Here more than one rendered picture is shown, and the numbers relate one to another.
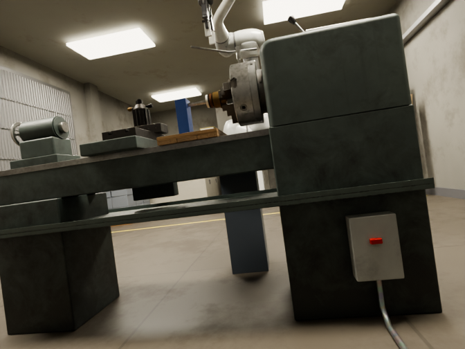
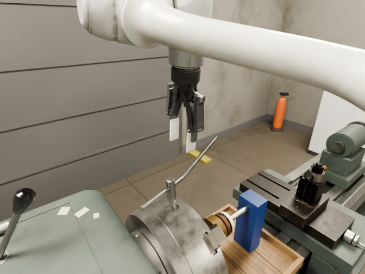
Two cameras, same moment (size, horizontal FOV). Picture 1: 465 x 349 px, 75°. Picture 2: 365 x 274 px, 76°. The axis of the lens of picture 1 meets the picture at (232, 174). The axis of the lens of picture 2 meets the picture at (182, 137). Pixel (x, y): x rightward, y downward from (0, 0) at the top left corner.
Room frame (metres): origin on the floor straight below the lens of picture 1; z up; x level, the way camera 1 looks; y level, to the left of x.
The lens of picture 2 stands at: (1.90, -0.43, 1.66)
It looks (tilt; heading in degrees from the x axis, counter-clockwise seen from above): 26 degrees down; 133
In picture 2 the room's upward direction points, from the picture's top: straight up
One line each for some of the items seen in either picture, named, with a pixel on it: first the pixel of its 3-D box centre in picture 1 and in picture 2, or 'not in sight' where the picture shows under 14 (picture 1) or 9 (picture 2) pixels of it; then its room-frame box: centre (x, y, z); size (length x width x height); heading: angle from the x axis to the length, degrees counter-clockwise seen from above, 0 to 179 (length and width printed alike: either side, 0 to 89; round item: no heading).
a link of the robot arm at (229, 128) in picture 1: (235, 134); not in sight; (2.21, -0.06, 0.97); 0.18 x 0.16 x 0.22; 82
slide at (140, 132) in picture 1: (139, 138); (290, 202); (1.70, 0.49, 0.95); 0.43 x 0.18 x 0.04; 171
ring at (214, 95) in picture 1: (217, 100); (213, 230); (1.61, 0.02, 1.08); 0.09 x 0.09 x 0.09; 81
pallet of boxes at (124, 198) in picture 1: (124, 198); not in sight; (6.68, 2.41, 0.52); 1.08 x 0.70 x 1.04; 172
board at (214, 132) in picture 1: (196, 140); (237, 249); (1.63, 0.16, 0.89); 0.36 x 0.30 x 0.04; 171
